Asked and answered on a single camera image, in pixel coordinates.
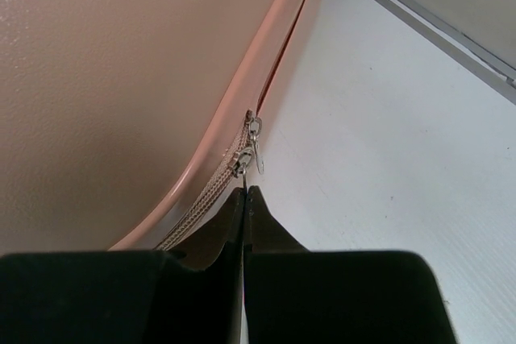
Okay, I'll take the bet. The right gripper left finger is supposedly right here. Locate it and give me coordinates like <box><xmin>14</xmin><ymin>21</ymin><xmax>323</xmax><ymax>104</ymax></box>
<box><xmin>1</xmin><ymin>188</ymin><xmax>246</xmax><ymax>343</ymax></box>

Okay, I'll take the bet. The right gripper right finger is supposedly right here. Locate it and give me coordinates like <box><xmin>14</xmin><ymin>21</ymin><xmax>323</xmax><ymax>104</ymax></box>
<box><xmin>243</xmin><ymin>186</ymin><xmax>456</xmax><ymax>343</ymax></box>

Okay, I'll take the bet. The pink hardshell suitcase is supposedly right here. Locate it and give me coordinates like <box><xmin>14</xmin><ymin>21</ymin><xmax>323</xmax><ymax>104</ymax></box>
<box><xmin>1</xmin><ymin>0</ymin><xmax>321</xmax><ymax>255</ymax></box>

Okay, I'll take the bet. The aluminium rail back side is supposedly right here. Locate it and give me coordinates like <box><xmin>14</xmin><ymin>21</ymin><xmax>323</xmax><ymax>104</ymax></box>
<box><xmin>375</xmin><ymin>0</ymin><xmax>515</xmax><ymax>102</ymax></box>

